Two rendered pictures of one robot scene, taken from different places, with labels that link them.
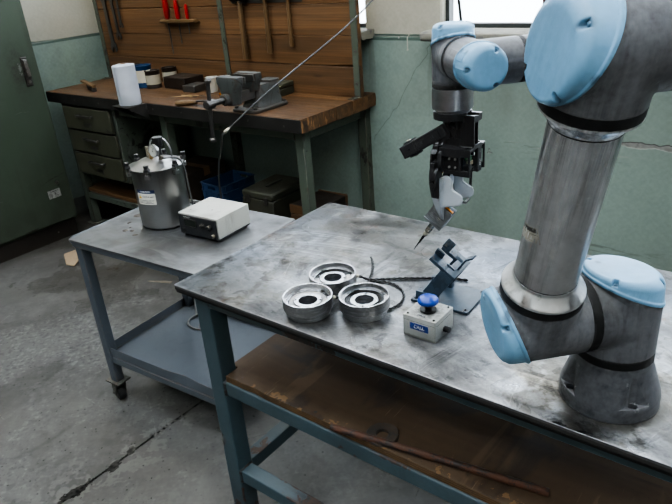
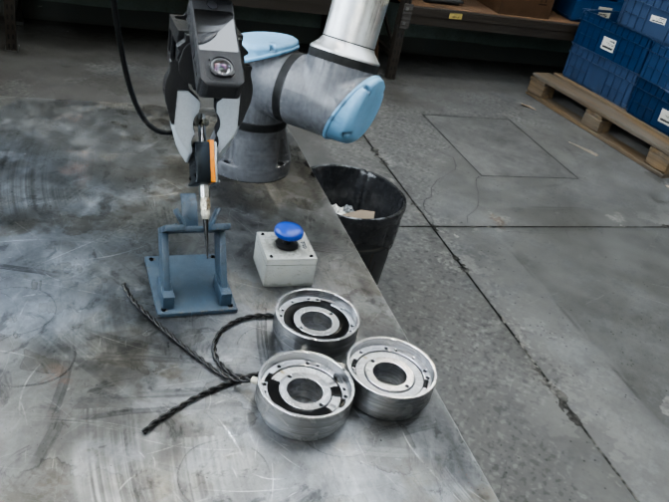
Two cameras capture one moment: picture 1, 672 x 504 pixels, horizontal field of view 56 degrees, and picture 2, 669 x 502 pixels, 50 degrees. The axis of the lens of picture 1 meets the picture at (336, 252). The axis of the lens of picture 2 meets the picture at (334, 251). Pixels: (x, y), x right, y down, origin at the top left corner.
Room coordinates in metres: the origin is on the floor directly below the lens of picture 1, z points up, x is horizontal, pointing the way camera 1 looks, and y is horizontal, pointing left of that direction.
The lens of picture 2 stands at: (1.76, 0.28, 1.36)
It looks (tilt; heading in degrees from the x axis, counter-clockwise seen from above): 31 degrees down; 208
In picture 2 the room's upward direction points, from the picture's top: 12 degrees clockwise
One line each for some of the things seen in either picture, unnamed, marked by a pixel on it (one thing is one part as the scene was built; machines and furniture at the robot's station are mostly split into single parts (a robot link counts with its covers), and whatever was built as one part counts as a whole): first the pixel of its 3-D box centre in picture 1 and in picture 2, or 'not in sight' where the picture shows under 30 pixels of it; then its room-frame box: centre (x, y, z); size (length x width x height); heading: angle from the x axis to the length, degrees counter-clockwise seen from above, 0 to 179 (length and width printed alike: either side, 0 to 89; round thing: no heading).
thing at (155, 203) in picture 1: (181, 183); not in sight; (1.99, 0.49, 0.83); 0.41 x 0.19 x 0.30; 55
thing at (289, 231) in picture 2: (428, 307); (287, 241); (1.04, -0.17, 0.85); 0.04 x 0.04 x 0.05
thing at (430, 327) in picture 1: (430, 320); (284, 255); (1.04, -0.17, 0.82); 0.08 x 0.07 x 0.05; 51
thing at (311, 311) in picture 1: (308, 303); (388, 378); (1.15, 0.07, 0.82); 0.10 x 0.10 x 0.04
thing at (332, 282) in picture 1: (332, 280); (304, 395); (1.24, 0.01, 0.82); 0.10 x 0.10 x 0.04
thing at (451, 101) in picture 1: (453, 99); not in sight; (1.16, -0.24, 1.22); 0.08 x 0.08 x 0.05
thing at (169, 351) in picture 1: (195, 314); not in sight; (1.98, 0.52, 0.34); 0.67 x 0.46 x 0.68; 55
